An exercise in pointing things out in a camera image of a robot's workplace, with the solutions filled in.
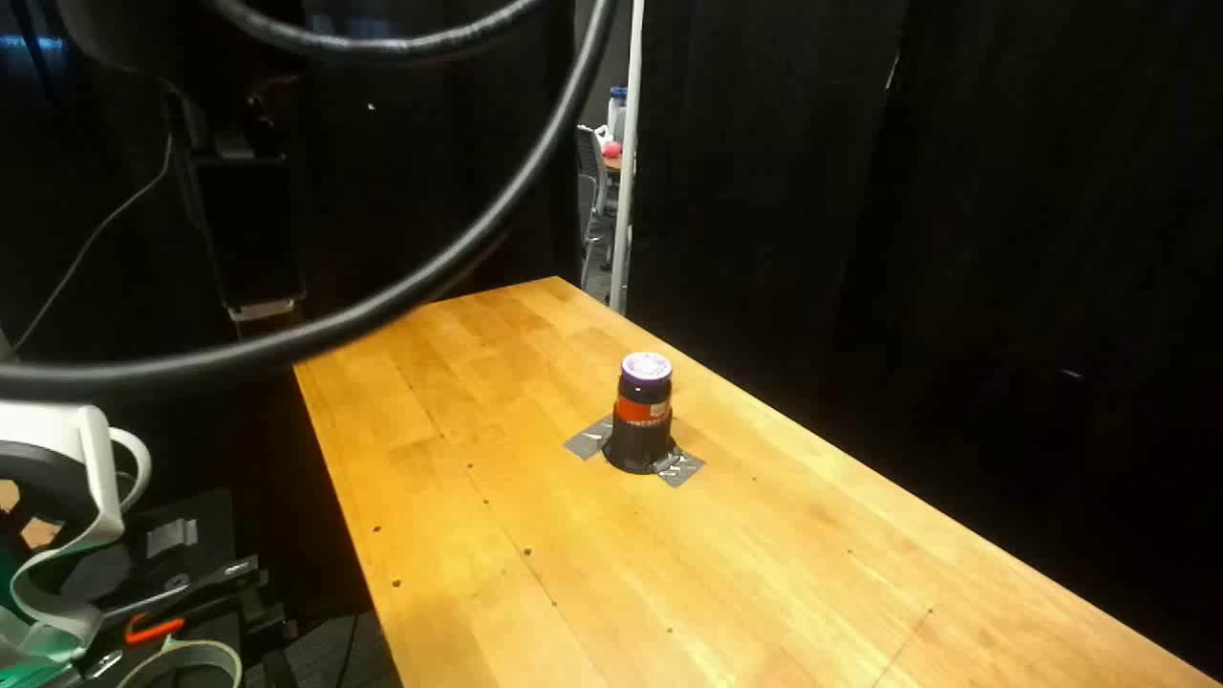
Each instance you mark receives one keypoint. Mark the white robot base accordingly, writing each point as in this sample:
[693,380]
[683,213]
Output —
[78,469]

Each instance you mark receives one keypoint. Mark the dark upside-down cup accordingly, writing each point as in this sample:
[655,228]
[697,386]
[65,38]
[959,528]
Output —
[642,377]

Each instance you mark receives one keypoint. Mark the white vertical pole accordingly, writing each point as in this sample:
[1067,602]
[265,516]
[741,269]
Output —
[627,165]

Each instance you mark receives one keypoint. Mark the orange-handled tool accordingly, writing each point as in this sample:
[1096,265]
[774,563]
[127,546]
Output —
[143,632]

